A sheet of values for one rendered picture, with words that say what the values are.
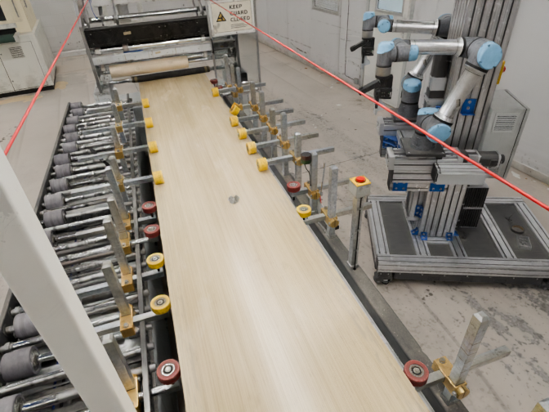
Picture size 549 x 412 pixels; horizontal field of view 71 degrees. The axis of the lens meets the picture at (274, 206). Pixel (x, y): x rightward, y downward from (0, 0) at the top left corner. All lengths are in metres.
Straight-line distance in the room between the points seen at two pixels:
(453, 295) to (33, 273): 2.76
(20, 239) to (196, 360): 1.06
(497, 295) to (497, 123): 1.20
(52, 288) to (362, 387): 1.07
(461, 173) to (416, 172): 0.25
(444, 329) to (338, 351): 1.42
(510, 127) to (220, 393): 2.16
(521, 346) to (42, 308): 2.68
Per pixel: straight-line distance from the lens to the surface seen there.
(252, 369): 1.44
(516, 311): 3.09
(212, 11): 4.39
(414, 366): 1.49
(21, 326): 1.98
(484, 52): 2.19
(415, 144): 2.44
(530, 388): 2.75
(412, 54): 2.08
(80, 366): 0.69
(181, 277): 1.78
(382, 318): 1.85
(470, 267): 2.95
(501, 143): 2.74
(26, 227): 0.52
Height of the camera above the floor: 2.12
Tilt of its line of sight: 35 degrees down
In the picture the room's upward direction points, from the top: 4 degrees counter-clockwise
